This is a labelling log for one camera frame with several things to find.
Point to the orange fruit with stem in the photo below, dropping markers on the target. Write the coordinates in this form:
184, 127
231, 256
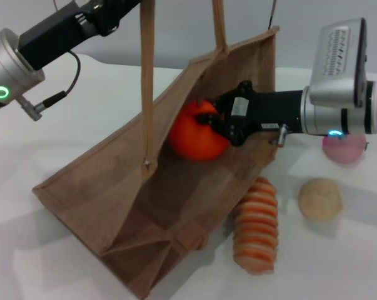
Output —
191, 140

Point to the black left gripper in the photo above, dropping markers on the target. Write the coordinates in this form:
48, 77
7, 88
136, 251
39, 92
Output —
60, 34

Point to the beige round bun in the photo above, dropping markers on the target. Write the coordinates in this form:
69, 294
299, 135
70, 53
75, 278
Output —
321, 200

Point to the brown jute handbag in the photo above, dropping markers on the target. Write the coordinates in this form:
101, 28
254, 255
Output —
97, 187

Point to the orange striped bread roll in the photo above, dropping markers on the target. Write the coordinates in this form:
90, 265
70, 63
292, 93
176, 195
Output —
257, 228

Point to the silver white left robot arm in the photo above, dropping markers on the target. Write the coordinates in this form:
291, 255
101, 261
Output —
7, 72

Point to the pink peach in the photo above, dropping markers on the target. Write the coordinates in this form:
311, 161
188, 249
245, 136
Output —
344, 150

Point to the silver right wrist connector plug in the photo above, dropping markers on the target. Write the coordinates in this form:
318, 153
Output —
281, 135

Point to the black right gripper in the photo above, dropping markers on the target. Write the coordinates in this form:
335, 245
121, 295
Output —
263, 109

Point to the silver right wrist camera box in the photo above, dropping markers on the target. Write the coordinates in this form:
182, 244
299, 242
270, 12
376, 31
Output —
335, 62

